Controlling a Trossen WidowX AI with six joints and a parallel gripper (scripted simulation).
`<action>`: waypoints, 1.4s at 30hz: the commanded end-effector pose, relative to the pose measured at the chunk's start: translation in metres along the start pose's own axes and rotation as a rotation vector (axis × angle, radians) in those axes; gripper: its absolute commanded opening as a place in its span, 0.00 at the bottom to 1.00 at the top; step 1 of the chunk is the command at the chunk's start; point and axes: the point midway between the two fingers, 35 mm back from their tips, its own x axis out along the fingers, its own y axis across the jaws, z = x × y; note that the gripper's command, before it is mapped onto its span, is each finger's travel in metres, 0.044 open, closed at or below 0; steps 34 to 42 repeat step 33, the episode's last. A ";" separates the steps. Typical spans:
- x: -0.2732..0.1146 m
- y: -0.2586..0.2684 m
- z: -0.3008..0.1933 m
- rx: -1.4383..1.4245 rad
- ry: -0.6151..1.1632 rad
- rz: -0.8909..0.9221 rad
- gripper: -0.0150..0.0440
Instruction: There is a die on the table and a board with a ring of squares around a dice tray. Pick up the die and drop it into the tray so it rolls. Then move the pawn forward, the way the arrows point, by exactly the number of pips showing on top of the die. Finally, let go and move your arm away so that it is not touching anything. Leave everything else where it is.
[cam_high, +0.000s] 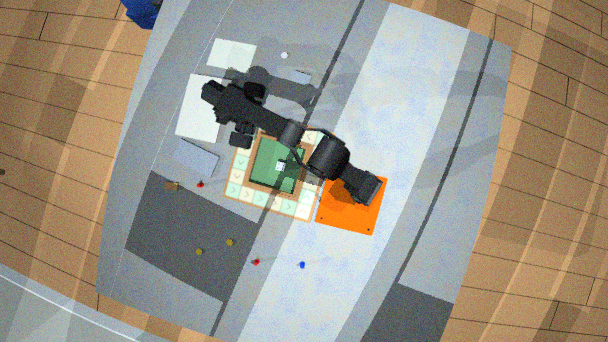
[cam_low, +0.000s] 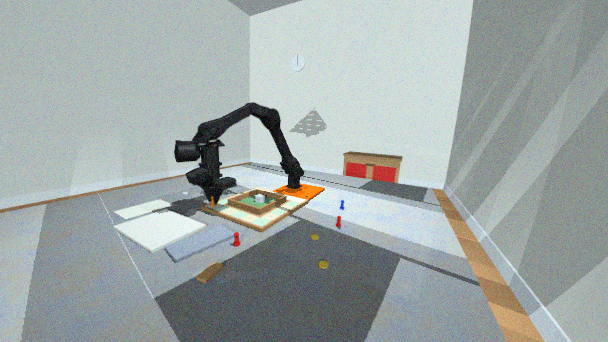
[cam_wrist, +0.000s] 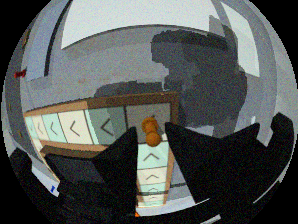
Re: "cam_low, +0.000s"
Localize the white square board track with arrows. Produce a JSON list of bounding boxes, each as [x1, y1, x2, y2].
[[200, 199, 309, 232]]

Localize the light grey flat bar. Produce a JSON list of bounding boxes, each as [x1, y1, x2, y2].
[[165, 225, 234, 263]]

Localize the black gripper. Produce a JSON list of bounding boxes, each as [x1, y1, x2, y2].
[[197, 160, 237, 203]]

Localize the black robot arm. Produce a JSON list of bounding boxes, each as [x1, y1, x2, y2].
[[174, 102, 304, 189]]

